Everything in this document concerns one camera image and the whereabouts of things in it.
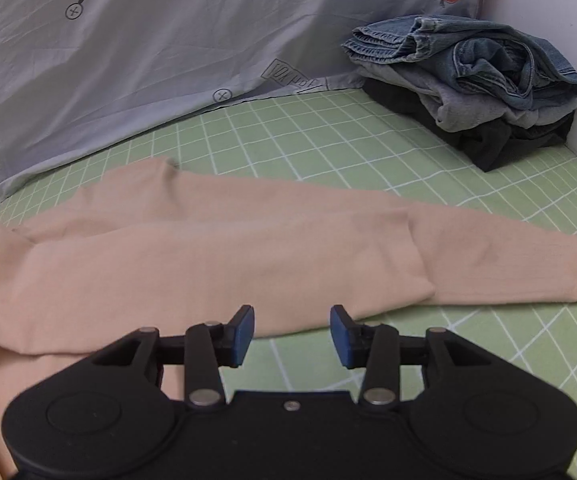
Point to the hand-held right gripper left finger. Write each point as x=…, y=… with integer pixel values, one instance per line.
x=243, y=335

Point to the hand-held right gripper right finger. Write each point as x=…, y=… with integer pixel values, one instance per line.
x=339, y=337

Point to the beige long-sleeve shirt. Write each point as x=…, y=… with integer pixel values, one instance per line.
x=218, y=250

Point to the folded black garment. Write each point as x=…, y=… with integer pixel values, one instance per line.
x=493, y=147

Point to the folded grey garment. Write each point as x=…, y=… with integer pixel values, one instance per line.
x=458, y=105

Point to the grey carrot-print quilt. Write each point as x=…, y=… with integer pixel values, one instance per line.
x=193, y=35

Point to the folded blue jeans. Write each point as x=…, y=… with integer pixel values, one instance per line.
x=488, y=60

